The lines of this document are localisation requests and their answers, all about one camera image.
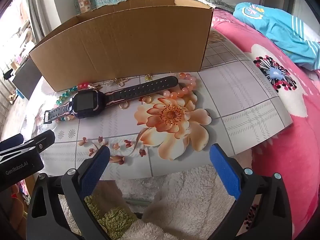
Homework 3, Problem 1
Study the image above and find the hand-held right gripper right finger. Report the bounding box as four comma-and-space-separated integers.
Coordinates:
209, 143, 293, 240

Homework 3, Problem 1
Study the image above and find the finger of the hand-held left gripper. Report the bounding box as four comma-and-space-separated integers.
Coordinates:
24, 130, 56, 153

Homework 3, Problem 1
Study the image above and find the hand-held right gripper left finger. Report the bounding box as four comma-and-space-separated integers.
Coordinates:
26, 145, 111, 240

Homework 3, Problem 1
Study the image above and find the green bead bracelet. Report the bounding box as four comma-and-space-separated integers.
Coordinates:
55, 85, 78, 107

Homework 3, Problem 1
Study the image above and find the black smartwatch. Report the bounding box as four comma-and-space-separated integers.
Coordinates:
43, 76, 179, 124

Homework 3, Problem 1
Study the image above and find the pink bead bracelet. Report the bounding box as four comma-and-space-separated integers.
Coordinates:
164, 72, 198, 100

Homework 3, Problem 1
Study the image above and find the gold chain necklace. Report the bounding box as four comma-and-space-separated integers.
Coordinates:
106, 77, 130, 87

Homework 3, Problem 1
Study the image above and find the brown cardboard box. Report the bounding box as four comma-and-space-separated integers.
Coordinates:
29, 0, 214, 92

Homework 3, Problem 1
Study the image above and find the green fluffy cloth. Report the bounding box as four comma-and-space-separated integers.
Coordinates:
84, 195, 139, 233

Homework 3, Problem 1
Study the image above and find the white fluffy blanket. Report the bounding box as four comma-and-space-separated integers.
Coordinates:
59, 165, 253, 240

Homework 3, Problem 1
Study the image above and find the dark grey cabinet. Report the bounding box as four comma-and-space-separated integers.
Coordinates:
12, 57, 42, 100

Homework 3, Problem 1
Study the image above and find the pink floral blanket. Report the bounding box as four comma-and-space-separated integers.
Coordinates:
211, 10, 320, 240

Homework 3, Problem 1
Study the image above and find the grey curtain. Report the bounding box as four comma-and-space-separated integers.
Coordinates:
25, 0, 45, 43

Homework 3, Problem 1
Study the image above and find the patterned heart print box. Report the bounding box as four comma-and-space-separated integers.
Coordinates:
77, 0, 93, 13

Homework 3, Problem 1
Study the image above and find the blue garment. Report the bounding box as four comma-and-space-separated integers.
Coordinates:
233, 2, 320, 70

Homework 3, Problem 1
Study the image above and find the silver embroidered cover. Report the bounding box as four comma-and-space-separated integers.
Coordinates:
191, 0, 235, 12

